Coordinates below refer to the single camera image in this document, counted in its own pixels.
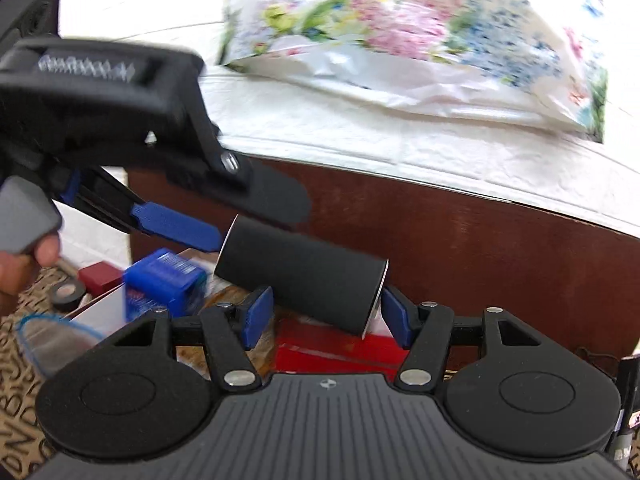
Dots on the black cylinder roll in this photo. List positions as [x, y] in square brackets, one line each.
[305, 270]

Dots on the lettered brown mat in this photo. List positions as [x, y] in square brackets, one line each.
[15, 410]

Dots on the blue rimmed clear pouch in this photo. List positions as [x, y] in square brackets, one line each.
[55, 340]

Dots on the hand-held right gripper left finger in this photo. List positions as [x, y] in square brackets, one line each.
[257, 312]

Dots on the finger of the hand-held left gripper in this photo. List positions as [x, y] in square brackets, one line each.
[270, 195]
[185, 230]

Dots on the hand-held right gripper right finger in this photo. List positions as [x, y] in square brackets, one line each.
[395, 316]

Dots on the blue gum box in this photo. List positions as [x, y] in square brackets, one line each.
[160, 285]

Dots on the dark brown wooden board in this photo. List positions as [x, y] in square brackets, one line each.
[475, 260]

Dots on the brown cardboard box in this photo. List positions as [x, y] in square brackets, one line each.
[95, 312]

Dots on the small red box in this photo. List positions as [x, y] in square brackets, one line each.
[100, 276]

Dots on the floral plastic bag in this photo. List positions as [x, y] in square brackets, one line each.
[425, 35]

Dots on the person's left hand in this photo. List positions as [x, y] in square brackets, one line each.
[20, 275]

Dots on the black tape roll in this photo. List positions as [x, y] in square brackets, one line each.
[69, 294]

